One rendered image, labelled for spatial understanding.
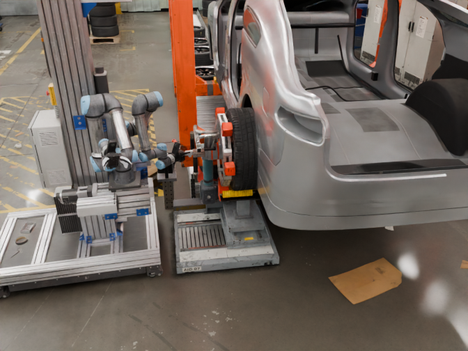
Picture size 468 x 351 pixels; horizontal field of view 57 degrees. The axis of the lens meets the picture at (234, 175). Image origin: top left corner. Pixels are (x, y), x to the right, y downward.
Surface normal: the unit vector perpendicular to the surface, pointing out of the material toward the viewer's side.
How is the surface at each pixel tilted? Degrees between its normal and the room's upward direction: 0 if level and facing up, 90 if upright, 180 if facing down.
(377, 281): 2
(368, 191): 96
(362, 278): 1
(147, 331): 0
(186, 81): 90
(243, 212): 90
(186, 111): 90
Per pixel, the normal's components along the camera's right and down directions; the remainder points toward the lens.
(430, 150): 0.05, -0.66
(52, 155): 0.22, 0.48
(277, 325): 0.00, -0.87
